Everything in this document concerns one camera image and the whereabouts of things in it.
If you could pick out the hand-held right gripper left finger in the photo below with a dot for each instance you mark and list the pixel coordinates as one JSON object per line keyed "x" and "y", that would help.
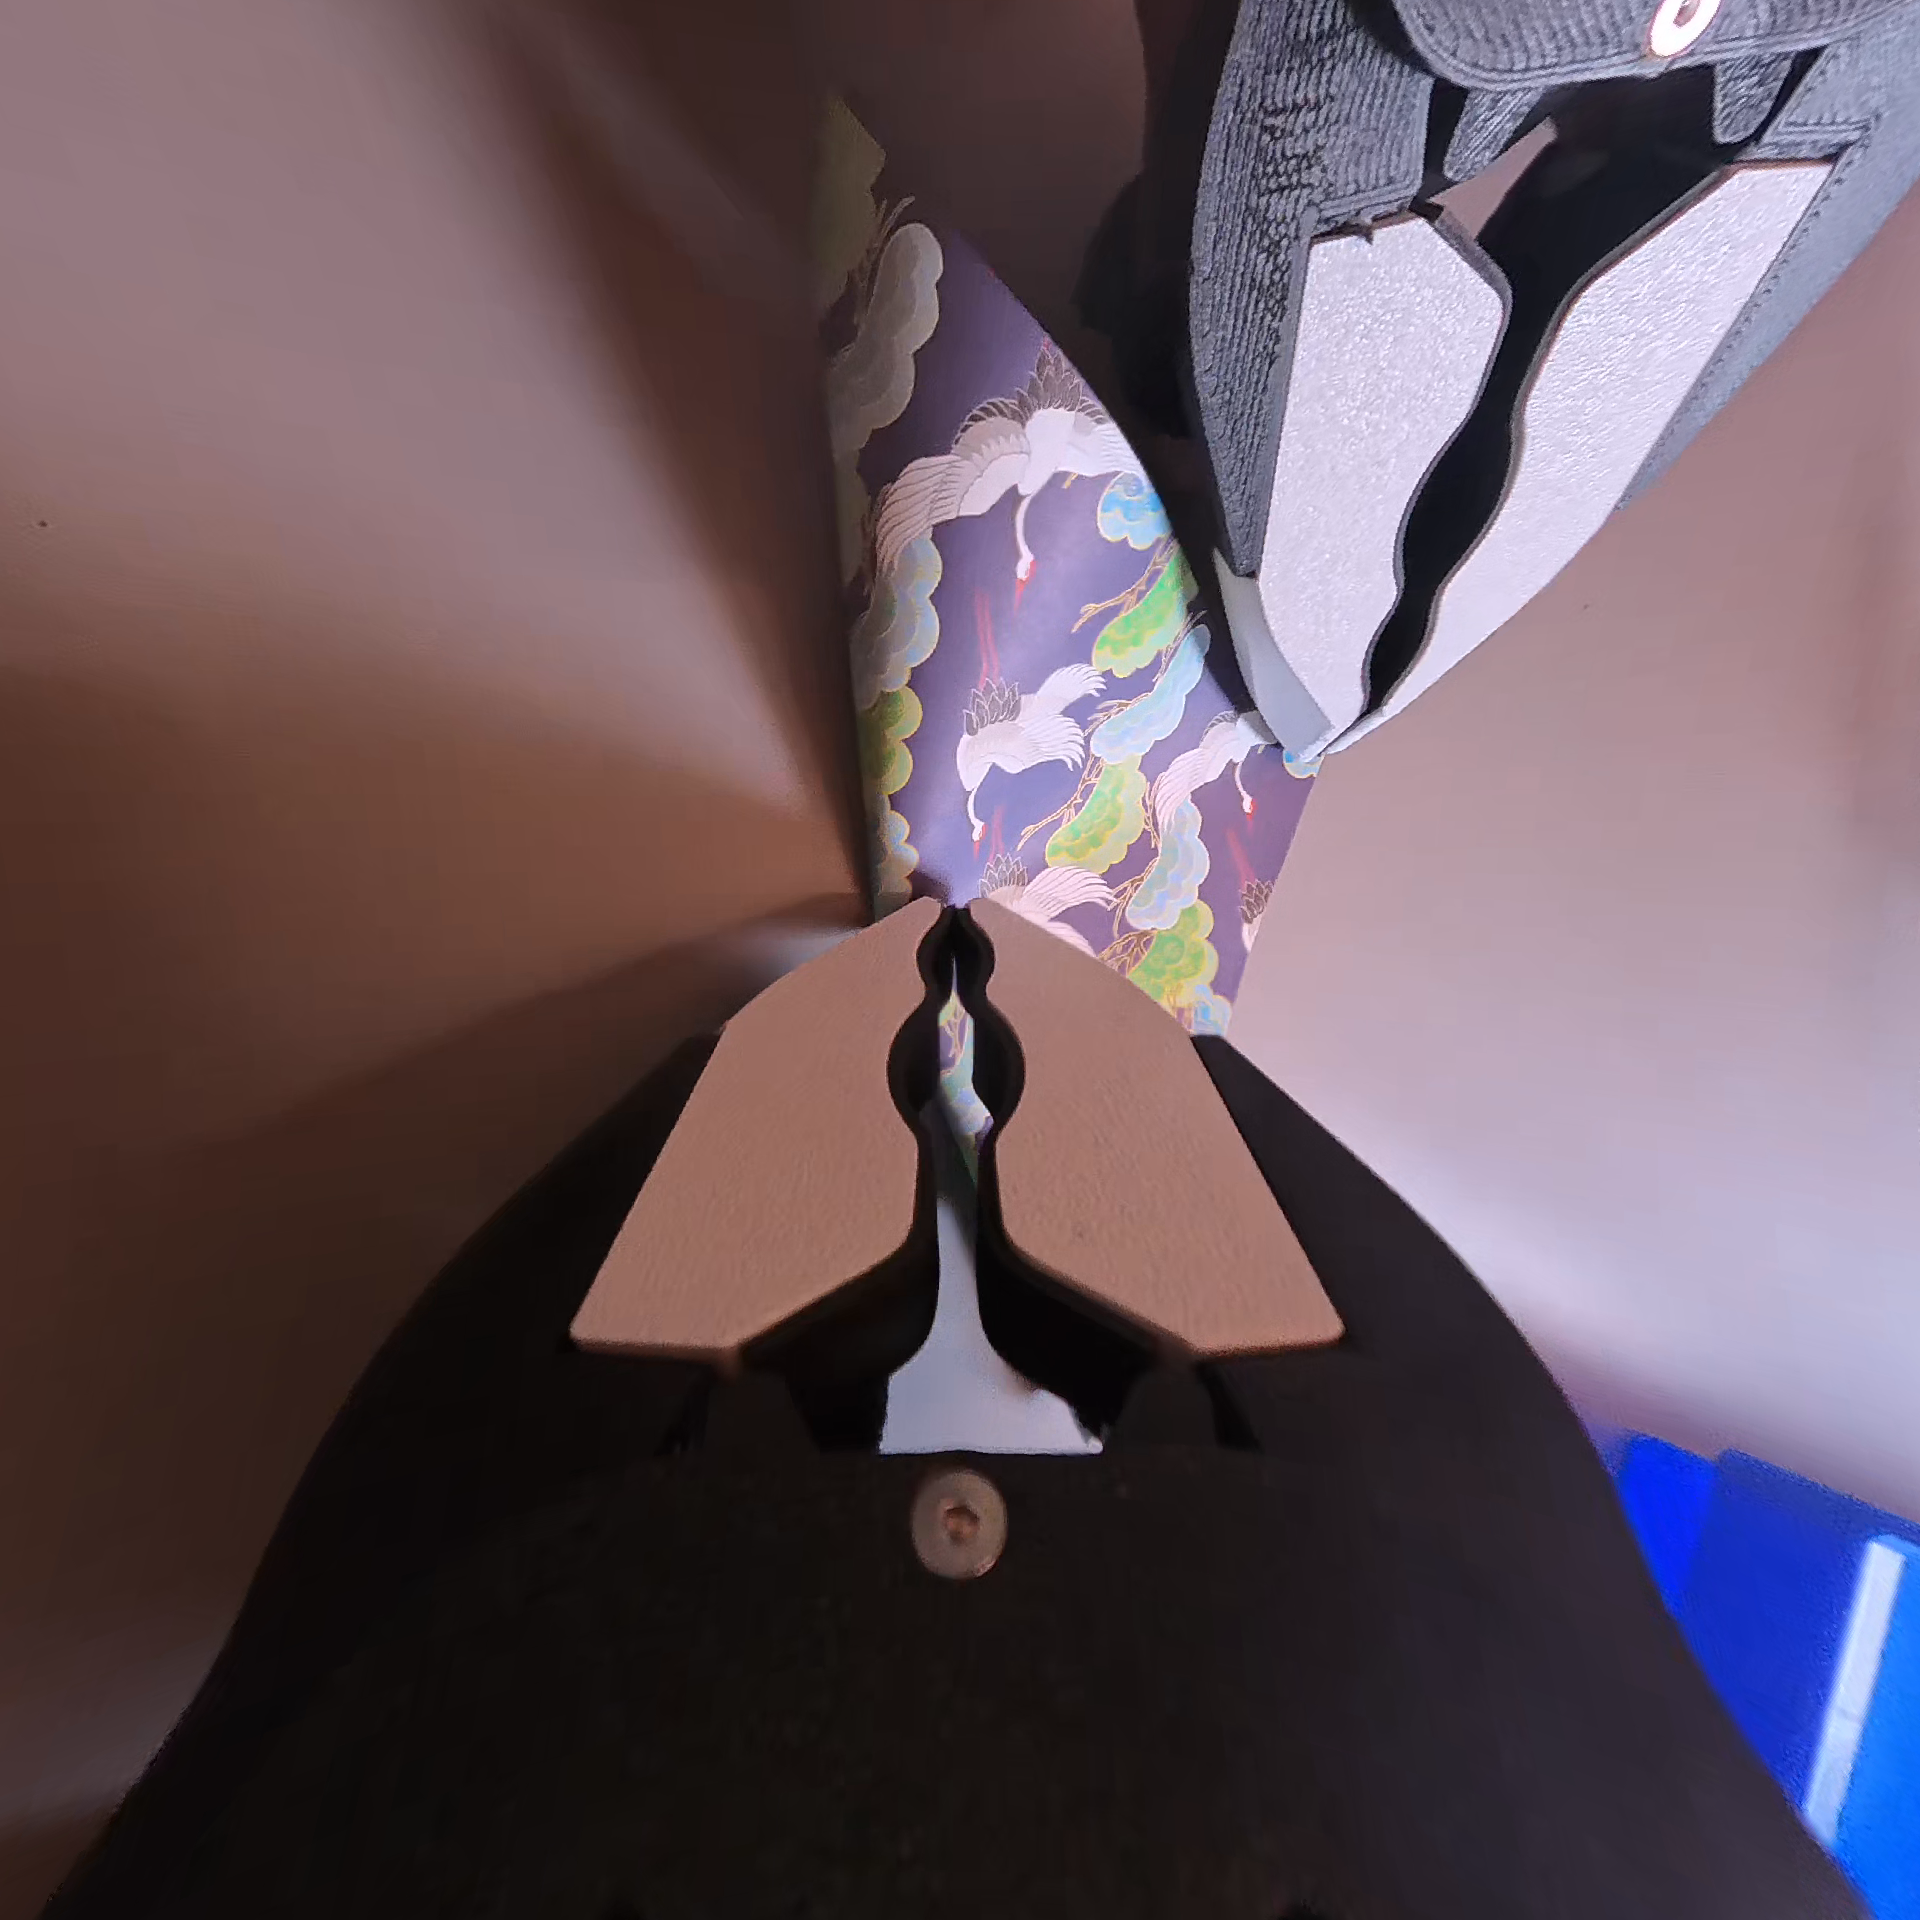
{"x": 751, "y": 1187}

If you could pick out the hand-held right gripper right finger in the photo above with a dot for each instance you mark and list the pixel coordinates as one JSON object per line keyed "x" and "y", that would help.
{"x": 1155, "y": 1187}

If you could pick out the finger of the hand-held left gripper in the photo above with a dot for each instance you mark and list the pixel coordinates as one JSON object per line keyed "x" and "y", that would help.
{"x": 1635, "y": 361}
{"x": 1366, "y": 421}

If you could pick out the purple crane patterned paper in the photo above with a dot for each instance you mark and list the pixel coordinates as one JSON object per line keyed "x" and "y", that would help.
{"x": 1021, "y": 602}

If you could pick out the blue plastic bin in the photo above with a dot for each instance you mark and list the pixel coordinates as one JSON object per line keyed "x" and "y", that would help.
{"x": 1727, "y": 1591}

